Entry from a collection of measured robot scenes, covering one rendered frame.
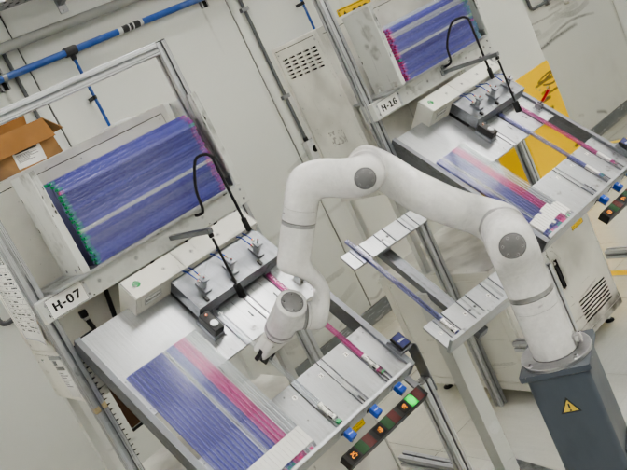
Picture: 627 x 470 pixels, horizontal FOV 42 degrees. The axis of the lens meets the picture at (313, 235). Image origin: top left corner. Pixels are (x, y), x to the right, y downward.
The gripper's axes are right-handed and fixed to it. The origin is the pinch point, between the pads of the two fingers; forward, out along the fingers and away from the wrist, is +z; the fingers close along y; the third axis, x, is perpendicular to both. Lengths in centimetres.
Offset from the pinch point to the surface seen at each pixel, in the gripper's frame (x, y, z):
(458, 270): 12, -109, 41
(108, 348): -31.7, 31.7, 7.1
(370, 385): 26.7, -16.5, -3.0
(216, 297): -23.4, -0.8, -0.4
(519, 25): -89, -333, 89
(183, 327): -23.4, 11.1, 5.7
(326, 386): 18.3, -6.3, -1.6
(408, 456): 48, -33, 40
